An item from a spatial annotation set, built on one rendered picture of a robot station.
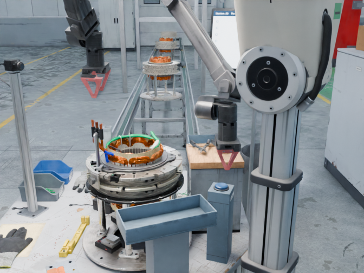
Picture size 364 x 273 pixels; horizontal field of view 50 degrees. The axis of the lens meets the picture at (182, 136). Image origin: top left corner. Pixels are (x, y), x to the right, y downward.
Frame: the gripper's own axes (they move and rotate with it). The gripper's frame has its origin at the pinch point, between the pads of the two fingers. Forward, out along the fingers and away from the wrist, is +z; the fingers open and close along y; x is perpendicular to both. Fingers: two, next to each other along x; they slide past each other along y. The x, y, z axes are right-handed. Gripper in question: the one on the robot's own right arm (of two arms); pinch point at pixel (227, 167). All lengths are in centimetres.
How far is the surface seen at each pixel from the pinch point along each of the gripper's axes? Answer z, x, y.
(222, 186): 6.7, -1.3, -0.8
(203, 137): 4.2, -4.0, -46.0
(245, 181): 71, 34, -154
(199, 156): 3.7, -7.2, -21.0
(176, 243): 13.2, -15.9, 20.4
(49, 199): 29, -71, -43
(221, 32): -37, 11, -112
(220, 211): 14.3, -2.1, 1.1
